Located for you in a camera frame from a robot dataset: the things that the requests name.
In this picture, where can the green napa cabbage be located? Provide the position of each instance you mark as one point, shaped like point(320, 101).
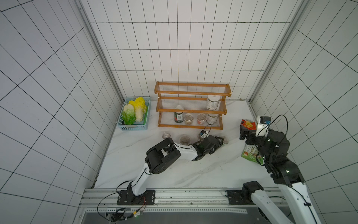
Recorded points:
point(128, 114)

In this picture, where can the large white-lid can middle shelf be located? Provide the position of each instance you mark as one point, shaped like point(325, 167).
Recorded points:
point(212, 102)

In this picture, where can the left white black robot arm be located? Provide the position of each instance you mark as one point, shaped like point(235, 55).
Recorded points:
point(158, 159)

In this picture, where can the small jar pink label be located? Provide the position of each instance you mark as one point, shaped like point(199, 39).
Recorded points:
point(201, 119)

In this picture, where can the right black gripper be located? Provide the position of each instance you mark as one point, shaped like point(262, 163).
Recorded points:
point(249, 136)

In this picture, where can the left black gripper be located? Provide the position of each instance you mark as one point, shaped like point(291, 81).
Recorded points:
point(217, 145)

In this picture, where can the wooden three-tier shelf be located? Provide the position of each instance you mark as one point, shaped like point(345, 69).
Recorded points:
point(192, 97)

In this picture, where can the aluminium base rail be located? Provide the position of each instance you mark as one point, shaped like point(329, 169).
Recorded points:
point(165, 200)

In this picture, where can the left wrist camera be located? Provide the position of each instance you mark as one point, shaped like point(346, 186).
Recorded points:
point(202, 135)

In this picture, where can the seed jar red label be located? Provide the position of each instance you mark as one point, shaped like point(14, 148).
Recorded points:
point(185, 140)

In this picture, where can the red snack bowl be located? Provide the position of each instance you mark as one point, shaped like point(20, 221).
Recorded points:
point(248, 124)

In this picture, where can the white can bottom shelf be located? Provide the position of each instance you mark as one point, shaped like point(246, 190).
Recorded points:
point(212, 118)

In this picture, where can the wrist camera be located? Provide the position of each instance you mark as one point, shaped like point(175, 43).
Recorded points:
point(202, 135)
point(262, 125)

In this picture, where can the dark green bottle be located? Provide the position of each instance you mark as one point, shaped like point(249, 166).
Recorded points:
point(178, 114)

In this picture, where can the seed jar dark label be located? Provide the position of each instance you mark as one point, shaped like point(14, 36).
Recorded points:
point(166, 135)

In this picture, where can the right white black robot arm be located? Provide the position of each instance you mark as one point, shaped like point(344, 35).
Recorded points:
point(291, 183)

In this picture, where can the green snack packet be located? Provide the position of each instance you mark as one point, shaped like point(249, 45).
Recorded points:
point(251, 153)

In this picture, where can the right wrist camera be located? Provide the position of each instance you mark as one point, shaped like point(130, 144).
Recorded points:
point(262, 125)

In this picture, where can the blue plastic basket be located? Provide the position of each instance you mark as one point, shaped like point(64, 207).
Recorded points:
point(137, 125)

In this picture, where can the small jar yellow label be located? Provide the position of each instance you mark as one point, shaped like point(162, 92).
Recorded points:
point(188, 119)

